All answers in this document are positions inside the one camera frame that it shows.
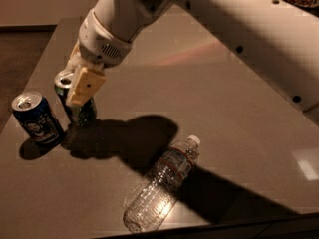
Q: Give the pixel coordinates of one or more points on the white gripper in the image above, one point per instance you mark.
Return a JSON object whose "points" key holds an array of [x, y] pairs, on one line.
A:
{"points": [[98, 46]]}

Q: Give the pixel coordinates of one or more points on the green soda can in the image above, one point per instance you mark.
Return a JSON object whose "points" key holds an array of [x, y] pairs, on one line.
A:
{"points": [[78, 115]]}

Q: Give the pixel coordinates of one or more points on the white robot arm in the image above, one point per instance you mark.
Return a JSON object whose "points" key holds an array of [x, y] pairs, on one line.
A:
{"points": [[277, 40]]}

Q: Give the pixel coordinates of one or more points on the blue pepsi can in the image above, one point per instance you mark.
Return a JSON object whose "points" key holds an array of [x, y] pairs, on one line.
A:
{"points": [[34, 115]]}

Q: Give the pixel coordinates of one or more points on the clear plastic water bottle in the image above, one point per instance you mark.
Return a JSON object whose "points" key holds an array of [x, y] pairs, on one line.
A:
{"points": [[153, 198]]}

